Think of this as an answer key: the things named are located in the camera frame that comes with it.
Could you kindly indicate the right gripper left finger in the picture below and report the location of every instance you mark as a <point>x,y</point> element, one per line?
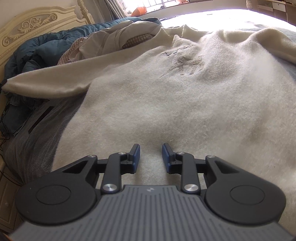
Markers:
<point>70,192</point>

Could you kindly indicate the orange box on windowsill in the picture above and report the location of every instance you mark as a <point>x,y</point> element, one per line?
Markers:
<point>139,11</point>

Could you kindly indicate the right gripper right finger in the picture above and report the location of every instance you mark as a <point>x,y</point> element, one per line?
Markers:
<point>230,192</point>

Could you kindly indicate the grey curtain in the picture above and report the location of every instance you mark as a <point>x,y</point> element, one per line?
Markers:
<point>110,10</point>

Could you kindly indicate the blue quilted duvet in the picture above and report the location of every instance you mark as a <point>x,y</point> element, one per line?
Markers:
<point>45,50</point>

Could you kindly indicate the white side cabinet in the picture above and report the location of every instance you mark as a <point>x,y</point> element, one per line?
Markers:
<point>283,10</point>

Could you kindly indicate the cream carved headboard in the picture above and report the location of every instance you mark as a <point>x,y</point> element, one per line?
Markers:
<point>39,21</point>

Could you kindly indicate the beige crumpled garment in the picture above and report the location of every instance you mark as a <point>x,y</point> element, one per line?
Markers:
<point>112,39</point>

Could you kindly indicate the cream fleece sweater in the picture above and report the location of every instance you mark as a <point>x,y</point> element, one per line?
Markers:
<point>221,93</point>

